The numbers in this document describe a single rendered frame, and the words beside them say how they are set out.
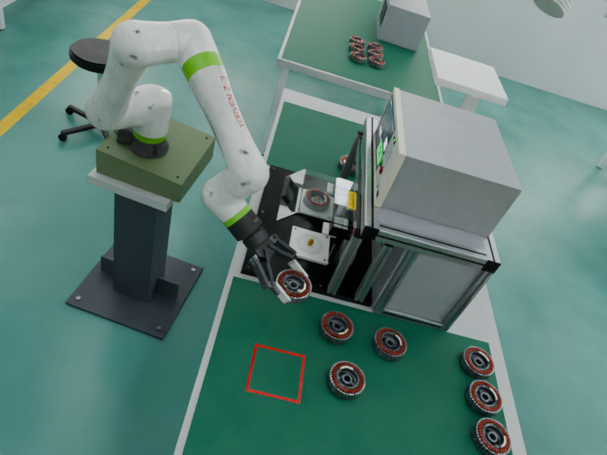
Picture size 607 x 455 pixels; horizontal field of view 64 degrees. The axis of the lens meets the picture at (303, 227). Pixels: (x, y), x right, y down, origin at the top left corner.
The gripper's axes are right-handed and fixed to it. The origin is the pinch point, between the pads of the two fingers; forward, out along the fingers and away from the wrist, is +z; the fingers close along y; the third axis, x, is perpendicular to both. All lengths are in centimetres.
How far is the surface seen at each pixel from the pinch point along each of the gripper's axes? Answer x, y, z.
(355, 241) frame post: 14.7, -18.7, 2.5
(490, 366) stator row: 24, -25, 65
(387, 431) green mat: 8.8, 15.2, 46.7
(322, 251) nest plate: -11.9, -33.4, 5.7
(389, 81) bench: -30, -209, -20
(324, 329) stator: -3.8, -2.4, 19.1
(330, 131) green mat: -32, -119, -22
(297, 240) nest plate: -16.9, -32.1, -2.7
